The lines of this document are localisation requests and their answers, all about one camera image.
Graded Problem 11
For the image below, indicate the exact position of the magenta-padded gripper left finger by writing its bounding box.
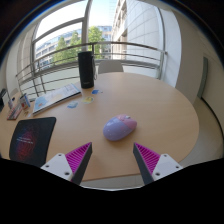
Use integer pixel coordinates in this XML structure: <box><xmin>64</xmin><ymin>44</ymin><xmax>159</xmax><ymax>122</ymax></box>
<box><xmin>40</xmin><ymin>142</ymin><xmax>93</xmax><ymax>186</ymax></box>

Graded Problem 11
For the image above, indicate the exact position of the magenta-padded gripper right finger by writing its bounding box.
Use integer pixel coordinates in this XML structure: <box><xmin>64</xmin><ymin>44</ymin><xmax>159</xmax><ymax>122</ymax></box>
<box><xmin>132</xmin><ymin>142</ymin><xmax>184</xmax><ymax>186</ymax></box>

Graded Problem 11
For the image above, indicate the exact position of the pink and lilac computer mouse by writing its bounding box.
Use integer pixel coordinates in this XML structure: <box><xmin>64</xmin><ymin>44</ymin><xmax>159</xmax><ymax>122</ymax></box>
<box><xmin>102</xmin><ymin>114</ymin><xmax>138</xmax><ymax>142</ymax></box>

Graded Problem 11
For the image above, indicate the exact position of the black mouse pad, red-blue print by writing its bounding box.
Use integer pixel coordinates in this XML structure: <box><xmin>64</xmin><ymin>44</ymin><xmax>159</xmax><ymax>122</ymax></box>
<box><xmin>8</xmin><ymin>116</ymin><xmax>57</xmax><ymax>168</ymax></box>

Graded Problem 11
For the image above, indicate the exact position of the round yellow sticker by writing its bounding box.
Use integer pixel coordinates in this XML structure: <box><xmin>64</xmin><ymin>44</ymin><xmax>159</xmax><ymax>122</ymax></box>
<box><xmin>82</xmin><ymin>95</ymin><xmax>95</xmax><ymax>104</ymax></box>

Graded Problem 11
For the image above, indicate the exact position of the light blue illustrated magazine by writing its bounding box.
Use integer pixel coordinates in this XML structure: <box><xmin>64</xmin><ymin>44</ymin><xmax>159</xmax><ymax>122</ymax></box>
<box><xmin>32</xmin><ymin>83</ymin><xmax>83</xmax><ymax>116</ymax></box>

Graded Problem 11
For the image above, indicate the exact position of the black cylindrical drink bottle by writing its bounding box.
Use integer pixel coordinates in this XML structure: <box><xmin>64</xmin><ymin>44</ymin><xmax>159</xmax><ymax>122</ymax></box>
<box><xmin>77</xmin><ymin>50</ymin><xmax>98</xmax><ymax>90</ymax></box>

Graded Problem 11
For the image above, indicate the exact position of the black device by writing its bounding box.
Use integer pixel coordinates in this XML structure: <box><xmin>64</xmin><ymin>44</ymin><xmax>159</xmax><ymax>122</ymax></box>
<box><xmin>0</xmin><ymin>88</ymin><xmax>11</xmax><ymax>113</ymax></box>

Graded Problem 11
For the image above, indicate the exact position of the white chair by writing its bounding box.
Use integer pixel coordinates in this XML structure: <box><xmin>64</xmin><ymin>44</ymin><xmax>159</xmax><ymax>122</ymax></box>
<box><xmin>97</xmin><ymin>59</ymin><xmax>125</xmax><ymax>75</ymax></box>

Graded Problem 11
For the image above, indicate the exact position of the metal balcony railing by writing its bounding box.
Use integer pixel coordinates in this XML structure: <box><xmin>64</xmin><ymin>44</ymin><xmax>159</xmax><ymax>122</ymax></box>
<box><xmin>14</xmin><ymin>41</ymin><xmax>168</xmax><ymax>98</ymax></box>

